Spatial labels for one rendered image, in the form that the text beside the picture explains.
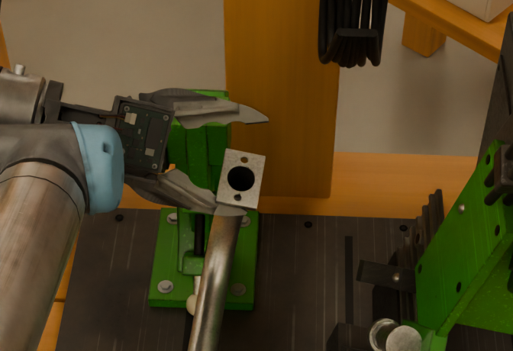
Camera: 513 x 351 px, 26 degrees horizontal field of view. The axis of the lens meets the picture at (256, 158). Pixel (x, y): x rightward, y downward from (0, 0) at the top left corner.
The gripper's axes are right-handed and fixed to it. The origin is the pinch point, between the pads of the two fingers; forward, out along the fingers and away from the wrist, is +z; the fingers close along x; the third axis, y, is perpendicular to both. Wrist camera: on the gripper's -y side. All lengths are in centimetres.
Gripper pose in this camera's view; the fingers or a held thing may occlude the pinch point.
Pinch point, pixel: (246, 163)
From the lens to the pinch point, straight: 107.7
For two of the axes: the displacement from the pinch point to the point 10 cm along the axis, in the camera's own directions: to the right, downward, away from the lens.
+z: 9.6, 2.2, 1.5
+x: 2.3, -9.7, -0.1
